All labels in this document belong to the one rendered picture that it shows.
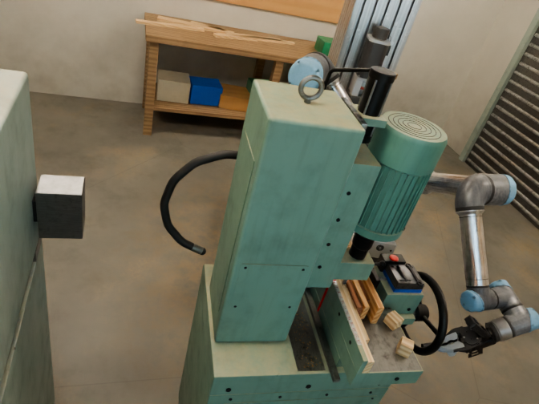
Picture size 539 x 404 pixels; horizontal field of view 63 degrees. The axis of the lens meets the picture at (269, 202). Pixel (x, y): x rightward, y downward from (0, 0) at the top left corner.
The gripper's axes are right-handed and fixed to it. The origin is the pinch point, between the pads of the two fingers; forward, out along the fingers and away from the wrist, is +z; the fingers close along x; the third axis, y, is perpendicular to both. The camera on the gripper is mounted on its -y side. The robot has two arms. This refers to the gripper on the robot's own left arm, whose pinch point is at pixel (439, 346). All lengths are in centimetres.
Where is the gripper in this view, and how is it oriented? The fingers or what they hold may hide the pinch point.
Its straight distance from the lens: 173.1
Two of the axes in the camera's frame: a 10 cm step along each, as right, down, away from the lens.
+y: 2.8, 7.3, 6.2
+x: -1.8, -5.9, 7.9
